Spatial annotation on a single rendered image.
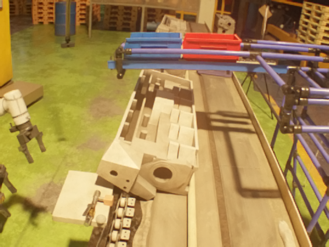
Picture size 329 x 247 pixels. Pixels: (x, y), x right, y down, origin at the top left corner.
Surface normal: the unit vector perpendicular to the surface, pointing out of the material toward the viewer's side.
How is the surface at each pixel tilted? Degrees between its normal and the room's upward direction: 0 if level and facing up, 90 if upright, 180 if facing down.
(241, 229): 0
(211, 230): 0
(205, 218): 0
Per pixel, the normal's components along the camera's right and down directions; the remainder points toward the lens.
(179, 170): -0.07, 0.44
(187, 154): 0.22, -0.66
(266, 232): 0.09, -0.89
